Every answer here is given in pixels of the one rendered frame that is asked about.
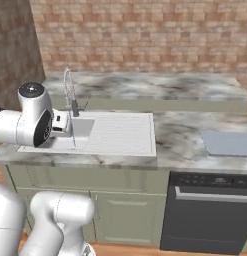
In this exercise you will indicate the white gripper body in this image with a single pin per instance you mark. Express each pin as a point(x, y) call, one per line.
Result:
point(66, 122)

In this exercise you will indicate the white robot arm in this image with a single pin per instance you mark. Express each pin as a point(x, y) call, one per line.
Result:
point(31, 123)

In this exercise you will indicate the white sink with drainboard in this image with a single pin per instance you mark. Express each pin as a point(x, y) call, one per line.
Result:
point(121, 135)

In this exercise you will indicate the grey flat tray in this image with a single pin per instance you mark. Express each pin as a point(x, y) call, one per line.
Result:
point(228, 143)

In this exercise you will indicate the silver spring tap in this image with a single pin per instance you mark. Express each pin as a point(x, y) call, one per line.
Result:
point(75, 107)

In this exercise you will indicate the green false drawer front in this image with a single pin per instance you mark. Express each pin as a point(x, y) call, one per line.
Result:
point(95, 178)

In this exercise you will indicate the green island cupboard run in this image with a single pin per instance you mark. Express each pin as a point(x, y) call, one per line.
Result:
point(168, 105)

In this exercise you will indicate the black dishwasher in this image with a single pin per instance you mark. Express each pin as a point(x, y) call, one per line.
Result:
point(205, 220)

